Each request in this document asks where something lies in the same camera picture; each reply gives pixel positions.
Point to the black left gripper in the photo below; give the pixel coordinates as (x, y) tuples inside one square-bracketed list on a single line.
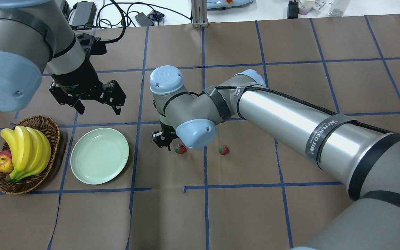
[(76, 77)]

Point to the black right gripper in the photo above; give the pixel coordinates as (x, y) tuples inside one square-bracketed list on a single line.
[(161, 138)]

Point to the red strawberry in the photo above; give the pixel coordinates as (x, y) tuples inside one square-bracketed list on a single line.
[(180, 149), (223, 150)]

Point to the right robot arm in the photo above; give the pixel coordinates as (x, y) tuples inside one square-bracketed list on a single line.
[(364, 158)]

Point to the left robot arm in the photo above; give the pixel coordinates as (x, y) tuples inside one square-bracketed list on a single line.
[(35, 37)]

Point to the light green plate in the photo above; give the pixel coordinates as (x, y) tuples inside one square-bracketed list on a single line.
[(99, 156)]

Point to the wicker basket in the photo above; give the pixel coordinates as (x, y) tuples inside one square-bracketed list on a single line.
[(51, 130)]

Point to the yellow banana bunch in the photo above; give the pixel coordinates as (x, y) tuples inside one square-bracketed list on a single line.
[(31, 151)]

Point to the black power brick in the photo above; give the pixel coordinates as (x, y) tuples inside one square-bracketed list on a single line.
[(83, 15)]

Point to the red apple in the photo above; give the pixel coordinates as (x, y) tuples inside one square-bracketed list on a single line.
[(6, 163)]

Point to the aluminium frame post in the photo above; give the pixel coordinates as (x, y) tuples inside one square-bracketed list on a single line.
[(199, 13)]

